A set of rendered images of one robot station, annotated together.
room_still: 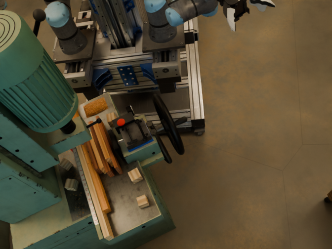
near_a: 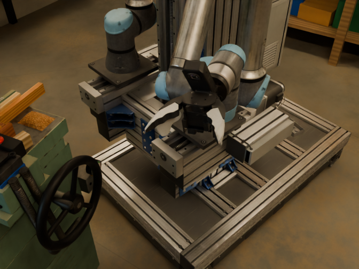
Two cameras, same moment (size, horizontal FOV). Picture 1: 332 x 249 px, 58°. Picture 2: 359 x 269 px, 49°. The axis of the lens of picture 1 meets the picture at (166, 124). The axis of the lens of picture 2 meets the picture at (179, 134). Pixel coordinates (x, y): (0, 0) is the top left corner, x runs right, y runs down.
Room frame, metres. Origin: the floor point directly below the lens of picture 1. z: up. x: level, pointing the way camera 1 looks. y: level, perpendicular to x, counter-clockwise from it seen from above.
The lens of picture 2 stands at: (0.24, -0.68, 1.72)
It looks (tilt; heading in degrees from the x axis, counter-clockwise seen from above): 41 degrees down; 34
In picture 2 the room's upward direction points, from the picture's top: straight up
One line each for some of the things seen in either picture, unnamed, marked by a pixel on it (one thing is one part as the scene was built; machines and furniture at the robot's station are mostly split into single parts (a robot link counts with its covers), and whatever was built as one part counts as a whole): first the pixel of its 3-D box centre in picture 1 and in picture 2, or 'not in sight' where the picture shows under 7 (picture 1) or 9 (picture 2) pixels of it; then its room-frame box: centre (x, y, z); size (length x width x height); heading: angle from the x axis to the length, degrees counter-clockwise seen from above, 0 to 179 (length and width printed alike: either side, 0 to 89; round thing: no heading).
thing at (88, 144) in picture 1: (92, 151); not in sight; (0.59, 0.30, 0.92); 0.18 x 0.02 x 0.05; 9
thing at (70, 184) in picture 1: (71, 184); not in sight; (0.53, 0.44, 0.82); 0.04 x 0.04 x 0.04; 68
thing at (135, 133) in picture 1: (132, 129); (0, 158); (0.59, 0.12, 0.99); 0.13 x 0.11 x 0.06; 9
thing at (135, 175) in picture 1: (135, 176); not in sight; (0.44, 0.16, 0.92); 0.04 x 0.04 x 0.03; 13
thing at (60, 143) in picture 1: (69, 136); not in sight; (0.62, 0.35, 1.03); 0.14 x 0.07 x 0.09; 99
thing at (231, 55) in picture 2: not in sight; (226, 66); (0.99, -0.31, 1.21); 0.11 x 0.08 x 0.09; 12
